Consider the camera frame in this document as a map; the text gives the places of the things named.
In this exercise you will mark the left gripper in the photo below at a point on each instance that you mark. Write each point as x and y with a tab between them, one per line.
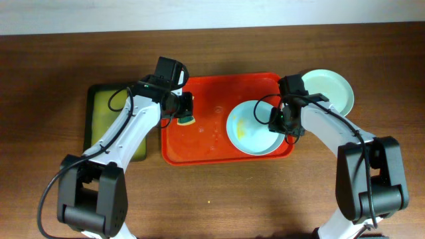
185	105

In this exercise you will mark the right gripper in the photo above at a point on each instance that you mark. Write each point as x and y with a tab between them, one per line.
275	126

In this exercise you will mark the green and yellow sponge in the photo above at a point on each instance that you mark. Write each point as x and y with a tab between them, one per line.
187	120

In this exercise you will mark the light blue plate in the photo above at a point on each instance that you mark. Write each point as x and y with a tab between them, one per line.
247	134

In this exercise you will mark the green plate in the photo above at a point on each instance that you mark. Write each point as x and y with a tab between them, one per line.
333	86

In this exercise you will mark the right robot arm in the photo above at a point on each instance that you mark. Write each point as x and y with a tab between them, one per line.
370	177

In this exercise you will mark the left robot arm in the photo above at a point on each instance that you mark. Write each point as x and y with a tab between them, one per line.
92	195

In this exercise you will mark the red plastic tray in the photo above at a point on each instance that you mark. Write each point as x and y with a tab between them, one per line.
206	141

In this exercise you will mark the black tray with yellow cloth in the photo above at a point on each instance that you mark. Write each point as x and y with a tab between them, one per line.
99	117

